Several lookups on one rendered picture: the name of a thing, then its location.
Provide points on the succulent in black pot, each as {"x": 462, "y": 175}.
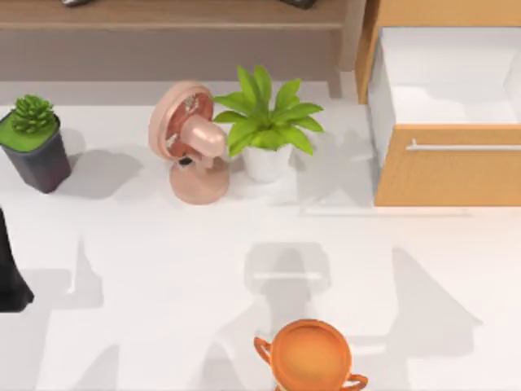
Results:
{"x": 38, "y": 156}

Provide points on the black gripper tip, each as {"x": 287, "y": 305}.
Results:
{"x": 9, "y": 277}

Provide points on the leafy plant in white pot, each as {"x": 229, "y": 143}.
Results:
{"x": 266, "y": 161}

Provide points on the dark object on shelf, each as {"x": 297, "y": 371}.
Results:
{"x": 299, "y": 3}
{"x": 77, "y": 2}

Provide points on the wooden cupboard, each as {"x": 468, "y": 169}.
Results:
{"x": 372, "y": 45}

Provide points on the white drawer inside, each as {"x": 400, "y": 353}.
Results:
{"x": 443, "y": 81}

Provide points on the orange trophy cup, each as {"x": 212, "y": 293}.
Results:
{"x": 311, "y": 358}

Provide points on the wooden open shelf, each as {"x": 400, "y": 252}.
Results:
{"x": 171, "y": 24}

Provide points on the pink desk fan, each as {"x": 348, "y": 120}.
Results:
{"x": 194, "y": 134}

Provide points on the pale wooden drawer front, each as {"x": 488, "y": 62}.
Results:
{"x": 447, "y": 179}

